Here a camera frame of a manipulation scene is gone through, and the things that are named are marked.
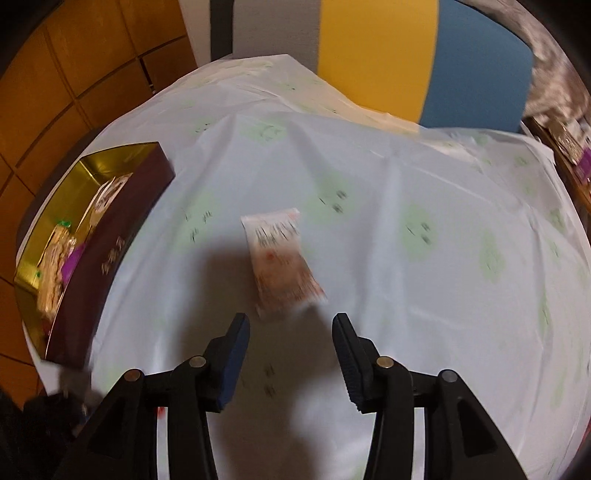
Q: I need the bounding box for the tissue box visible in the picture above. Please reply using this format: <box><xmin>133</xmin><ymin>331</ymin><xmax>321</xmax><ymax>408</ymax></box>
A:
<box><xmin>549</xmin><ymin>122</ymin><xmax>583</xmax><ymax>162</ymax></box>

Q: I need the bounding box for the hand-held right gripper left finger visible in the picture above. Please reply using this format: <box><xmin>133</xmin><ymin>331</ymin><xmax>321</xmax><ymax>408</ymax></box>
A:
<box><xmin>53</xmin><ymin>313</ymin><xmax>251</xmax><ymax>480</ymax></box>

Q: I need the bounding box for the light blue plastic tablecloth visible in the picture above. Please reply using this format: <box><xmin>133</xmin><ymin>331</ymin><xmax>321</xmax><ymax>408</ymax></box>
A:
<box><xmin>25</xmin><ymin>54</ymin><xmax>591</xmax><ymax>480</ymax></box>

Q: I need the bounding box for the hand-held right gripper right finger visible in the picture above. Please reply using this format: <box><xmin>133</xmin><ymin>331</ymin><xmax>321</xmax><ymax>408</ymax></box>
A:
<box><xmin>332</xmin><ymin>313</ymin><xmax>527</xmax><ymax>480</ymax></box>

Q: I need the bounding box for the grey yellow blue chair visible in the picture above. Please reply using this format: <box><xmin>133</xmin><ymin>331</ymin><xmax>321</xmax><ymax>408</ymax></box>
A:
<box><xmin>210</xmin><ymin>0</ymin><xmax>534</xmax><ymax>134</ymax></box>

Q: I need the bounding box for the purple snack packet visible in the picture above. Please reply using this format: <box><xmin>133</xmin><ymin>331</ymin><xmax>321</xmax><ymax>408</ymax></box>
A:
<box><xmin>62</xmin><ymin>244</ymin><xmax>88</xmax><ymax>287</ymax></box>

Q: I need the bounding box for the dark red gold tin box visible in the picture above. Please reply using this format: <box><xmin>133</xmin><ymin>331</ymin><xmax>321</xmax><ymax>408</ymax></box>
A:
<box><xmin>14</xmin><ymin>142</ymin><xmax>177</xmax><ymax>367</ymax></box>

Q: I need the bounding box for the pink and white snack packet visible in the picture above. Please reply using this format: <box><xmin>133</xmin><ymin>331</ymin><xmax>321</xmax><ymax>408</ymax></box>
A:
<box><xmin>240</xmin><ymin>208</ymin><xmax>328</xmax><ymax>319</ymax></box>

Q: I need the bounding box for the purple box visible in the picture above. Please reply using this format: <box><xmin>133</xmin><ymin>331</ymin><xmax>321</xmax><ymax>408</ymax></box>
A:
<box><xmin>573</xmin><ymin>148</ymin><xmax>591</xmax><ymax>185</ymax></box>

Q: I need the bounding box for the starfish print curtain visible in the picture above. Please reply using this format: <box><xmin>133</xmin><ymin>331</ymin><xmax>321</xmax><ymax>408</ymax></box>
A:
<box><xmin>462</xmin><ymin>0</ymin><xmax>591</xmax><ymax>121</ymax></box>

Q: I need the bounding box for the green-edged cracker packet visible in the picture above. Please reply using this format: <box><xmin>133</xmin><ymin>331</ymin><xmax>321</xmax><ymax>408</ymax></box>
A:
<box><xmin>45</xmin><ymin>220</ymin><xmax>78</xmax><ymax>278</ymax></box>

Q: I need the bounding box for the wooden side table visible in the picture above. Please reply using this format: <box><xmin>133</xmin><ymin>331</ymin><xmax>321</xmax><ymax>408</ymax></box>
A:
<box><xmin>522</xmin><ymin>115</ymin><xmax>591</xmax><ymax>208</ymax></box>

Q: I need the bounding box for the round biscuit packet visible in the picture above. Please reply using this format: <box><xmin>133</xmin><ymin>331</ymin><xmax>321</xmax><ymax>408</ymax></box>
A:
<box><xmin>88</xmin><ymin>175</ymin><xmax>134</xmax><ymax>232</ymax></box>

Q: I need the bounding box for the yellow wooden wardrobe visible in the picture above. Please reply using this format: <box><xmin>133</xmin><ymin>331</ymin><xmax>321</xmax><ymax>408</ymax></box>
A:
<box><xmin>0</xmin><ymin>0</ymin><xmax>199</xmax><ymax>407</ymax></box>

